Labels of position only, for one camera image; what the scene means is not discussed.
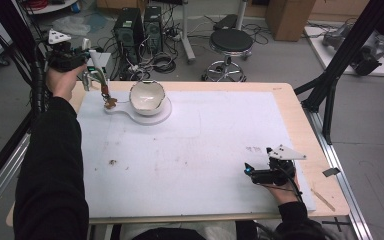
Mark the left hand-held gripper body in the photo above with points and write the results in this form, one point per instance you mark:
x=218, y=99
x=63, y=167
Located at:
x=63, y=60

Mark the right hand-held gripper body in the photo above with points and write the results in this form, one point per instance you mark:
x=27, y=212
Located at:
x=276, y=175

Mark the white hook stand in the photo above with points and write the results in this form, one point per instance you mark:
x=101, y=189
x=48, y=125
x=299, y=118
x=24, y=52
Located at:
x=148, y=117

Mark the person's right hand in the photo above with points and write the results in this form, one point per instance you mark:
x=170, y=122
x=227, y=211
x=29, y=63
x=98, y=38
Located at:
x=285, y=193

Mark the person's left hand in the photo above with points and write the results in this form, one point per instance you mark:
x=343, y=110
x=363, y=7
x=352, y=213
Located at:
x=63, y=85

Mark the white box device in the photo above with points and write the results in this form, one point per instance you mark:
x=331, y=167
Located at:
x=106, y=60

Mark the clear plastic bag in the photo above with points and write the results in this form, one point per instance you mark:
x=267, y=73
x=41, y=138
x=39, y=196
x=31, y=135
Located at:
x=70, y=23

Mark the large black computer tower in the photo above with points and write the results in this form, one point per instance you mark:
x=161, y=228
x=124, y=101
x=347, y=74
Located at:
x=128, y=33

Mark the round white table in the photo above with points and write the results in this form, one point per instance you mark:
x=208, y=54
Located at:
x=51, y=7

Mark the thin wooden stick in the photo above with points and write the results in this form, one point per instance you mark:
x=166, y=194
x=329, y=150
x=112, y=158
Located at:
x=323, y=200

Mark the small grey card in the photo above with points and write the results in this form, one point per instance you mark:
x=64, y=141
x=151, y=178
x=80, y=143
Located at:
x=331, y=172

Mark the white mat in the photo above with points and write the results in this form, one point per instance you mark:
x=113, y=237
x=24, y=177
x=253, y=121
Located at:
x=193, y=150

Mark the slim black computer tower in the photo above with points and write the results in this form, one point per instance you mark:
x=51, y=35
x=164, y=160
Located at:
x=153, y=28

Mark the white bowl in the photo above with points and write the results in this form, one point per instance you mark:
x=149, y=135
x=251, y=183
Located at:
x=146, y=96

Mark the wooden table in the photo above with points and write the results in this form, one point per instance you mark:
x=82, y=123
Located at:
x=213, y=86

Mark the person's lap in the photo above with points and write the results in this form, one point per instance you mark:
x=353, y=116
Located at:
x=180, y=233

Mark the white desk leg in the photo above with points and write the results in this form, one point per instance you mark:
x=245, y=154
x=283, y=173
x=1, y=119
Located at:
x=186, y=36
x=241, y=13

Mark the black round stool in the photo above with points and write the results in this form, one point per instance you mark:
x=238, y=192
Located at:
x=230, y=40

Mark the white floor board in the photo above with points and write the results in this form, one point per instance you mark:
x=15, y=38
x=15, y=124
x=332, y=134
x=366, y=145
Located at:
x=326, y=55

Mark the black foot pedal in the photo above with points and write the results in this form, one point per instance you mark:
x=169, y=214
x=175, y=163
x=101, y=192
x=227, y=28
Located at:
x=225, y=22

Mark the black device on board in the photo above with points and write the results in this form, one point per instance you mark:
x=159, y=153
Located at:
x=368, y=58

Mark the grey device on board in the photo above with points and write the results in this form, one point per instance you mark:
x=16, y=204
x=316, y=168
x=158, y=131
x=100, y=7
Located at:
x=335, y=36

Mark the brown cardboard box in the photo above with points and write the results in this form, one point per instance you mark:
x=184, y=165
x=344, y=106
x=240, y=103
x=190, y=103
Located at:
x=288, y=18

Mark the black frame with slanted brace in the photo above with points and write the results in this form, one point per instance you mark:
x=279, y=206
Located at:
x=340, y=56

